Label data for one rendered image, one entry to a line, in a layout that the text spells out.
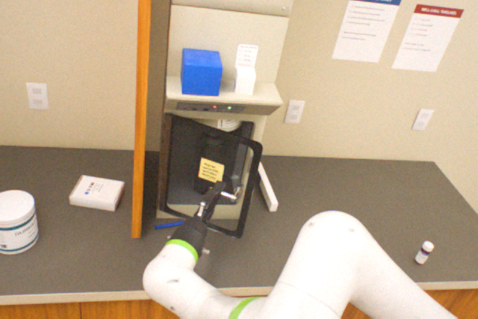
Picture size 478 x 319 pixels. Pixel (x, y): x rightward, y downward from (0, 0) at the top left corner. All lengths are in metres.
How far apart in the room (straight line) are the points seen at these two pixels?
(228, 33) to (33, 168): 0.98
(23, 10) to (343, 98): 1.29
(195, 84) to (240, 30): 0.20
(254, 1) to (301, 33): 0.58
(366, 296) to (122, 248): 0.92
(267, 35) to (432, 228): 1.09
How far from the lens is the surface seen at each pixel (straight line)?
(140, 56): 1.12
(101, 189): 1.64
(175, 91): 1.16
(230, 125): 1.38
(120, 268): 1.44
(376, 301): 0.78
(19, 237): 1.48
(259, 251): 1.53
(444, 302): 1.91
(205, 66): 1.12
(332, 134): 2.03
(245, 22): 1.20
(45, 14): 1.69
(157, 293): 1.05
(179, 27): 1.19
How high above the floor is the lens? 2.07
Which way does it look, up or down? 34 degrees down
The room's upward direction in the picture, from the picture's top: 11 degrees clockwise
